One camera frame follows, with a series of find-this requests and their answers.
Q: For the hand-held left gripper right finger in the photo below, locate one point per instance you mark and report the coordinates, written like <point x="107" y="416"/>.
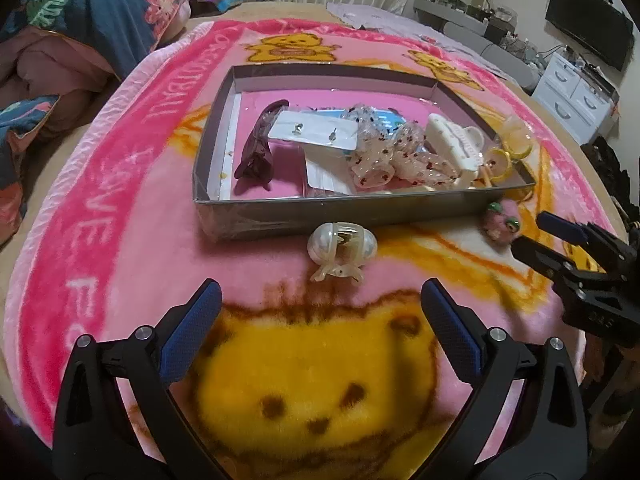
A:
<point x="452" y="332"/>

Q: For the clear plastic bag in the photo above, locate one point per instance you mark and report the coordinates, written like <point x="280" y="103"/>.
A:
<point x="515" y="127"/>

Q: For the sheer ribbon hair bow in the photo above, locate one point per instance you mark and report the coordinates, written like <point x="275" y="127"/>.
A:
<point x="400" y="160"/>

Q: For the maroon hair claw clip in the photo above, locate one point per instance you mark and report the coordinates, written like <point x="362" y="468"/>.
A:
<point x="257" y="155"/>

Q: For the white drawer cabinet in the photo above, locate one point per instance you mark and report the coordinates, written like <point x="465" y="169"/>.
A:
<point x="575" y="95"/>

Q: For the black television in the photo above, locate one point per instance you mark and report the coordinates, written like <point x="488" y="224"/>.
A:
<point x="590" y="25"/>

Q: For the pink printed bear blanket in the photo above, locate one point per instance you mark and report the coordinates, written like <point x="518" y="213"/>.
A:
<point x="100" y="240"/>

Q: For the grey cardboard box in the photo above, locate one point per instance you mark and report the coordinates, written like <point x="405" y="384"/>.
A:
<point x="280" y="217"/>

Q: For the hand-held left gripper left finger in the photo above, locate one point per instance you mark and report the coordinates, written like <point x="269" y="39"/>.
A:
<point x="192" y="330"/>

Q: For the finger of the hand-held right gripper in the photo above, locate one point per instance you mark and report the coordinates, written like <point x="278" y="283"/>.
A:
<point x="537" y="255"/>
<point x="562" y="225"/>

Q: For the dark clothing pile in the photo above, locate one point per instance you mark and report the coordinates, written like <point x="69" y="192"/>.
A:
<point x="607" y="170"/>

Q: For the plain white card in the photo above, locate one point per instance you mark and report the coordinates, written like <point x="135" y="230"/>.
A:
<point x="325" y="175"/>

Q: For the pearl hair claw clip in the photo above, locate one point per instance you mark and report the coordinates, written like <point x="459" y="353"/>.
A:
<point x="325" y="245"/>

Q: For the lavender cloth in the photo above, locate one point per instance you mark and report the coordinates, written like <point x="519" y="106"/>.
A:
<point x="380" y="17"/>

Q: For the pink book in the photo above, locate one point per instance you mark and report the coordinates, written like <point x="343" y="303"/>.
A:
<point x="350" y="99"/>

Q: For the yellow bangle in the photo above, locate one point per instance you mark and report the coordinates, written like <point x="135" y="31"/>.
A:
<point x="500" y="165"/>
<point x="525" y="149"/>

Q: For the blue floral quilt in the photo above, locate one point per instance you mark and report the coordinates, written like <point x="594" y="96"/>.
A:
<point x="100" y="10"/>

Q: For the pink plush hair accessory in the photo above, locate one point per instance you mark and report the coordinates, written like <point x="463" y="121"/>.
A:
<point x="500" y="225"/>

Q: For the grey sofa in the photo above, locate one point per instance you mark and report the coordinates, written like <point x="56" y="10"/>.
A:
<point x="495" y="55"/>

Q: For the earring card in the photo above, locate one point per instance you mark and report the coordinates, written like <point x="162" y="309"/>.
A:
<point x="310" y="130"/>

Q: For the white hair claw clip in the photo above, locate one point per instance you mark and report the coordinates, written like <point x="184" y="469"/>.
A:
<point x="450" y="145"/>

